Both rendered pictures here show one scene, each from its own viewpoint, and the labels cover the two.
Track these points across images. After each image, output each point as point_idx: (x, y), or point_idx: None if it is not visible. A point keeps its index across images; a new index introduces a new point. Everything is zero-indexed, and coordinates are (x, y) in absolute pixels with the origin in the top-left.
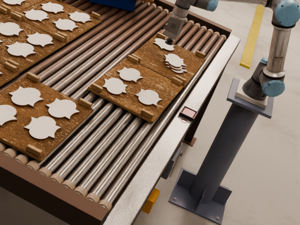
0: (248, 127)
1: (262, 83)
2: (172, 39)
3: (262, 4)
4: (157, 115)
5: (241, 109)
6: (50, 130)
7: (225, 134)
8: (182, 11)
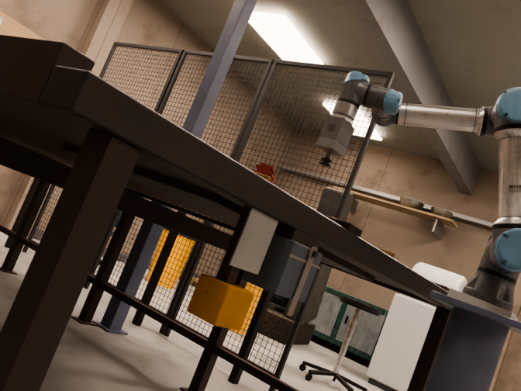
0: (483, 372)
1: (494, 243)
2: (329, 147)
3: (477, 126)
4: None
5: (463, 325)
6: None
7: (435, 390)
8: (346, 105)
